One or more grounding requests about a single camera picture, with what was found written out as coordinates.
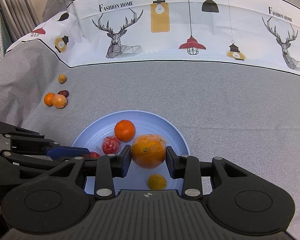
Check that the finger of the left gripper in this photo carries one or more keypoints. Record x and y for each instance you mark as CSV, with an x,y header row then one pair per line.
x,y
29,168
26,142

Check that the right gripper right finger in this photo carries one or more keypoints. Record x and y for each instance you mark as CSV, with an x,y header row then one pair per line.
x,y
185,167

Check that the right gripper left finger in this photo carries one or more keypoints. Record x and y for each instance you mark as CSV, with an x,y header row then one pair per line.
x,y
109,167

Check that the smooth red tomato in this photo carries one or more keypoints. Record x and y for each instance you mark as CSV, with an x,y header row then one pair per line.
x,y
91,155

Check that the crinkly red tomato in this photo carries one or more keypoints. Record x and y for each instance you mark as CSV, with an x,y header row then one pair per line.
x,y
110,145

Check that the yellow-green small round fruit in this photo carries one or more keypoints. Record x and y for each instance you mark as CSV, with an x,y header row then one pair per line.
x,y
156,182

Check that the bare orange mandarin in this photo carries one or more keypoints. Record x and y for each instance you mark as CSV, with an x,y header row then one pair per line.
x,y
48,99
124,130

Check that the plastic orange mandarin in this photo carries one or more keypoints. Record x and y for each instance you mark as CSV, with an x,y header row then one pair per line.
x,y
148,150

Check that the pale orange mandarin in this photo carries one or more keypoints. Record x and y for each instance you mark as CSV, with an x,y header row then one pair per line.
x,y
59,101

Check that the dark red jujube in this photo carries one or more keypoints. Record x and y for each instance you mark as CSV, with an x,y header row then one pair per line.
x,y
64,93

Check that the small yellow fruit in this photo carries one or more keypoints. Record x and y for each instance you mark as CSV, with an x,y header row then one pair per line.
x,y
62,78

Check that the blue round plate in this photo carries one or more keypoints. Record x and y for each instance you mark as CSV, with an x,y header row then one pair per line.
x,y
145,123

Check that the grey deer print sofa cover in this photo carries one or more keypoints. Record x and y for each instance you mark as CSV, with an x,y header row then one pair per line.
x,y
210,67

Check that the grey curtain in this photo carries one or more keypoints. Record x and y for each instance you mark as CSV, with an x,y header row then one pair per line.
x,y
19,17

